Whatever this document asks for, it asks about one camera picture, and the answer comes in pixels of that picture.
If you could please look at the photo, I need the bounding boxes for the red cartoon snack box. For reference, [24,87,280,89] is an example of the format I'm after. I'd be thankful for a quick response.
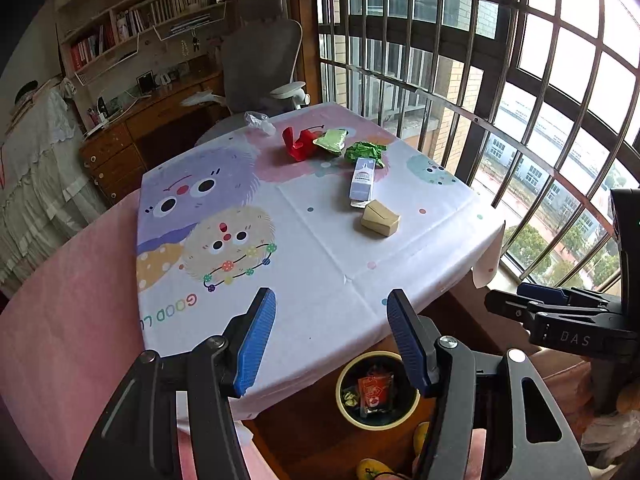
[357,372,394,417]

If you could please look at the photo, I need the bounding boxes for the beige cardboard box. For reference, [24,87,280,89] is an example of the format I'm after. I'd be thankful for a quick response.
[360,200,400,237]

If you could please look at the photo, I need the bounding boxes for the red paper packet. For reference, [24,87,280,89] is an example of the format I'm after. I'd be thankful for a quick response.
[282,127,320,162]

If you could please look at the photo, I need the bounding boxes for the round cream trash bin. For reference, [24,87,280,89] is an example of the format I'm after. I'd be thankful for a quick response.
[335,350,421,431]

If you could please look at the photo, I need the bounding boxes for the person's right hand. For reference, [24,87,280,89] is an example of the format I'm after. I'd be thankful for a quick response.
[616,382,640,414]

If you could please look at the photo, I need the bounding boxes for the pink trouser legs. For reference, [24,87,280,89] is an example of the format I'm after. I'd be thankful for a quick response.
[464,349,592,479]

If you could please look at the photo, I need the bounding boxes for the right yellow embroidered slipper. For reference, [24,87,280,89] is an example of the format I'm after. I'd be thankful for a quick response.
[412,422,430,456]

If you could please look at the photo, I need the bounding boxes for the yellow embroidered slipper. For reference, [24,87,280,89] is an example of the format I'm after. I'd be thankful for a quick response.
[356,458,397,480]
[412,422,430,456]

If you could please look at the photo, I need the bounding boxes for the left yellow embroidered slipper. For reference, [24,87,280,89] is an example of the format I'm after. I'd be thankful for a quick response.
[356,458,397,480]

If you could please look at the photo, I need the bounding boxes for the cartoon patterned tablecloth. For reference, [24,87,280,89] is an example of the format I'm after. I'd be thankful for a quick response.
[137,103,504,419]

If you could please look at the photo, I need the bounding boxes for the blue white carton box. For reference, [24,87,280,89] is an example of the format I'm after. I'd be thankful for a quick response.
[348,157,376,208]

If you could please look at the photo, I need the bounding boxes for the green crumpled wrapper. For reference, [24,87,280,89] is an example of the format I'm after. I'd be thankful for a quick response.
[344,141,386,168]

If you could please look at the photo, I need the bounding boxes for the clear plastic bag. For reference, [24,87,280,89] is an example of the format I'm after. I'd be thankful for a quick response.
[244,110,277,136]

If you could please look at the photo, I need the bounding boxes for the wooden desk with drawers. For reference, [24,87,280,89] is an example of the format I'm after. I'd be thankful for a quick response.
[79,70,228,207]

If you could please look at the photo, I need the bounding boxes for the white lace covered furniture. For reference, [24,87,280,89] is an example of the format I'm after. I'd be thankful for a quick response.
[1,84,106,297]

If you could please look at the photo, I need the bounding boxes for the grey office chair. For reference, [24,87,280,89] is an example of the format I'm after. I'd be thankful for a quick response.
[196,0,310,145]

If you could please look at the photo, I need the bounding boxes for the wooden bookshelf with books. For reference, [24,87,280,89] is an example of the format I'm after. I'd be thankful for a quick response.
[53,0,234,87]

